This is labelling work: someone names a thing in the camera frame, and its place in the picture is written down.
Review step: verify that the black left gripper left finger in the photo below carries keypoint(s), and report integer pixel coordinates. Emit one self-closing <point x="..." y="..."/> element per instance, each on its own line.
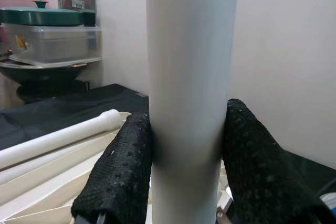
<point x="118" y="176"/>

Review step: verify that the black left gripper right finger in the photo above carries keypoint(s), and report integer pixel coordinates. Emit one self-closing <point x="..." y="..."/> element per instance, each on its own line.
<point x="257" y="171"/>

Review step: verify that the white plastic table leg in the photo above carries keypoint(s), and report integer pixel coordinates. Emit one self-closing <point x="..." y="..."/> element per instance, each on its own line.
<point x="52" y="141"/>
<point x="191" y="77"/>

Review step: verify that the white plastic table top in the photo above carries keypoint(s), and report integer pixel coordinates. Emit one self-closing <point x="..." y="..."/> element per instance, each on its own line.
<point x="39" y="195"/>

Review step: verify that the black tablecloth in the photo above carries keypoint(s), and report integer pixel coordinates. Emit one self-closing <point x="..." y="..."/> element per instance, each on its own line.
<point x="65" y="108"/>

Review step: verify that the black wok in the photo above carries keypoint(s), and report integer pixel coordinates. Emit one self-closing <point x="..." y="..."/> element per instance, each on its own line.
<point x="39" y="74"/>

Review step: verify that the clear plastic storage box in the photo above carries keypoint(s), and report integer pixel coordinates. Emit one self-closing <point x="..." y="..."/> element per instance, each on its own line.
<point x="57" y="43"/>

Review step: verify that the green pot lid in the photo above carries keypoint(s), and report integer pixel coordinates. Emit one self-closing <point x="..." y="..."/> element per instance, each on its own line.
<point x="39" y="16"/>

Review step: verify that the chrome framed box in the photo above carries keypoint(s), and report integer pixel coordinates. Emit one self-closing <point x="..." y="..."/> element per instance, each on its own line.
<point x="76" y="1"/>

